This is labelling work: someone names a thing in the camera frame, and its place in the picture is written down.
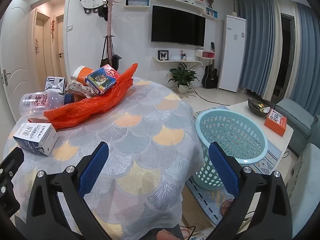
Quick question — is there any black hanging bag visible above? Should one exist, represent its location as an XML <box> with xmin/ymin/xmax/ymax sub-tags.
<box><xmin>111</xmin><ymin>54</ymin><xmax>122</xmax><ymax>71</ymax></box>

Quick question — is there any white dotted paper wrapper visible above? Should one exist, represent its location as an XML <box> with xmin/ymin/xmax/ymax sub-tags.
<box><xmin>65</xmin><ymin>81</ymin><xmax>97</xmax><ymax>99</ymax></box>

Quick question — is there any person's leg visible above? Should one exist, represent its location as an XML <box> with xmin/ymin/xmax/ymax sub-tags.
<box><xmin>139</xmin><ymin>224</ymin><xmax>185</xmax><ymax>240</ymax></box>

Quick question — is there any red white wall box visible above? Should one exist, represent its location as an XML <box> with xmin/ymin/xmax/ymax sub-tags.
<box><xmin>194</xmin><ymin>49</ymin><xmax>215</xmax><ymax>59</ymax></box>

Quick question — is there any tiger print box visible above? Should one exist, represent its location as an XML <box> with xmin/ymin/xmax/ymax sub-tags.
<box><xmin>84</xmin><ymin>64</ymin><xmax>120</xmax><ymax>95</ymax></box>

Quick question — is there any long curved white shelf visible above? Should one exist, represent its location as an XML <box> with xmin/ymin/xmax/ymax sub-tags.
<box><xmin>151</xmin><ymin>0</ymin><xmax>218</xmax><ymax>19</ymax></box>

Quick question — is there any dark bowl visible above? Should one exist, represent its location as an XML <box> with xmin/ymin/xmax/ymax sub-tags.
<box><xmin>247</xmin><ymin>98</ymin><xmax>270</xmax><ymax>117</ymax></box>

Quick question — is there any pink coat rack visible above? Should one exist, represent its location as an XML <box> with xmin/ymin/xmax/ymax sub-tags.
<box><xmin>102</xmin><ymin>0</ymin><xmax>129</xmax><ymax>65</ymax></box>

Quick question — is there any orange plastic bag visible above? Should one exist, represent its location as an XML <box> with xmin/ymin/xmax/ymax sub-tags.
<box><xmin>44</xmin><ymin>63</ymin><xmax>138</xmax><ymax>130</ymax></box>

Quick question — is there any white room door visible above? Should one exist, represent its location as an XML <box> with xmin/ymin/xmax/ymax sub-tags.
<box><xmin>0</xmin><ymin>0</ymin><xmax>33</xmax><ymax>120</ymax></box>

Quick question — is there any white coffee table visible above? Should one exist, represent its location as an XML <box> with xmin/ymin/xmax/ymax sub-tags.
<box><xmin>226</xmin><ymin>100</ymin><xmax>294</xmax><ymax>180</ymax></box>

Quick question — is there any light blue perforated basket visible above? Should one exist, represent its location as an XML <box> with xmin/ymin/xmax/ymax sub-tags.
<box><xmin>194</xmin><ymin>109</ymin><xmax>268</xmax><ymax>191</ymax></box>

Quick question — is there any orange white bottle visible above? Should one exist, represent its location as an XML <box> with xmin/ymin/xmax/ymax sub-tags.
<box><xmin>71</xmin><ymin>65</ymin><xmax>98</xmax><ymax>84</ymax></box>

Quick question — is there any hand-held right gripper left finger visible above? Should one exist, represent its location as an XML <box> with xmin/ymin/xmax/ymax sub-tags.
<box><xmin>26</xmin><ymin>141</ymin><xmax>112</xmax><ymax>240</ymax></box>

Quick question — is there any teal sofa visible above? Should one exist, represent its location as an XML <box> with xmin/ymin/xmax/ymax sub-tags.
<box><xmin>286</xmin><ymin>144</ymin><xmax>320</xmax><ymax>238</ymax></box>

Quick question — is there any potted green plant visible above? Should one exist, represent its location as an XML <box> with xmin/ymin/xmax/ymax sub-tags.
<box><xmin>168</xmin><ymin>63</ymin><xmax>200</xmax><ymax>94</ymax></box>

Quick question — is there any blue curtain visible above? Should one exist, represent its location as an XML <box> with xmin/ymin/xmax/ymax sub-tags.
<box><xmin>290</xmin><ymin>2</ymin><xmax>320</xmax><ymax>115</ymax></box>
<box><xmin>236</xmin><ymin>0</ymin><xmax>280</xmax><ymax>98</ymax></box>

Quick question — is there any black flat television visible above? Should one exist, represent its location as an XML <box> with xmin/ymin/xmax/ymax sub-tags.
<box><xmin>151</xmin><ymin>5</ymin><xmax>206</xmax><ymax>47</ymax></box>

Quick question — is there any black acoustic guitar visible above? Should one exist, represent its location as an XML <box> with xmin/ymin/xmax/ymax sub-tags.
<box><xmin>202</xmin><ymin>42</ymin><xmax>218</xmax><ymax>89</ymax></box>

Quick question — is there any teal edged box shelf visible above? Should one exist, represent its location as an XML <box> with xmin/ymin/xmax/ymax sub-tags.
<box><xmin>124</xmin><ymin>0</ymin><xmax>150</xmax><ymax>8</ymax></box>

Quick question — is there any white standing air conditioner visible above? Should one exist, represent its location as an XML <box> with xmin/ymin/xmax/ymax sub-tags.
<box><xmin>219</xmin><ymin>14</ymin><xmax>247</xmax><ymax>91</ymax></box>

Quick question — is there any cream curtain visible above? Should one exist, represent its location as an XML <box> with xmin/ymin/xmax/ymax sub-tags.
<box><xmin>262</xmin><ymin>0</ymin><xmax>300</xmax><ymax>100</ymax></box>

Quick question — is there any orange cardboard box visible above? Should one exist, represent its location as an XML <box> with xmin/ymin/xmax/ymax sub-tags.
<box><xmin>264</xmin><ymin>107</ymin><xmax>288</xmax><ymax>137</ymax></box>

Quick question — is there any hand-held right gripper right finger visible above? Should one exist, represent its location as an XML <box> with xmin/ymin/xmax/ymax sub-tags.
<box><xmin>208</xmin><ymin>141</ymin><xmax>293</xmax><ymax>240</ymax></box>

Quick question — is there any clear plastic bottle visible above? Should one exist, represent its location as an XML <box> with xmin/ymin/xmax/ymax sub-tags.
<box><xmin>19</xmin><ymin>91</ymin><xmax>75</xmax><ymax>117</ymax></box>

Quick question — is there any short curved white shelf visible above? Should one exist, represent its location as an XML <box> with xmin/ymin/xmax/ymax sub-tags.
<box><xmin>152</xmin><ymin>56</ymin><xmax>203</xmax><ymax>65</ymax></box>

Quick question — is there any brown hanging bag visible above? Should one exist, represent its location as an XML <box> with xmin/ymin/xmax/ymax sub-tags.
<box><xmin>100</xmin><ymin>36</ymin><xmax>112</xmax><ymax>68</ymax></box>

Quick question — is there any black floor cable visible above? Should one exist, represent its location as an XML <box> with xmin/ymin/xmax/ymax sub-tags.
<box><xmin>190</xmin><ymin>85</ymin><xmax>232</xmax><ymax>105</ymax></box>

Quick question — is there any teal armchair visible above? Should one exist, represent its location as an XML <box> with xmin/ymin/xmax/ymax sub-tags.
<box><xmin>272</xmin><ymin>97</ymin><xmax>320</xmax><ymax>155</ymax></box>

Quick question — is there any small white milk carton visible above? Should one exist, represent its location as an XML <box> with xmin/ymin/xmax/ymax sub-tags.
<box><xmin>44</xmin><ymin>76</ymin><xmax>67</xmax><ymax>95</ymax></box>

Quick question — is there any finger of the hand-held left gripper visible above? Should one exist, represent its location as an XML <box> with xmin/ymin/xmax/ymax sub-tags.
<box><xmin>0</xmin><ymin>146</ymin><xmax>25</xmax><ymax>219</ymax></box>

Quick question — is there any beige hallway door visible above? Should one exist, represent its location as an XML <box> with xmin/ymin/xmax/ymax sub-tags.
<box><xmin>35</xmin><ymin>11</ymin><xmax>52</xmax><ymax>80</ymax></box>
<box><xmin>55</xmin><ymin>15</ymin><xmax>67</xmax><ymax>79</ymax></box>

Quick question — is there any large white blue milk carton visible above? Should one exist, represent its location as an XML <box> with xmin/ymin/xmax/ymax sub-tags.
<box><xmin>13</xmin><ymin>122</ymin><xmax>60</xmax><ymax>157</ymax></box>

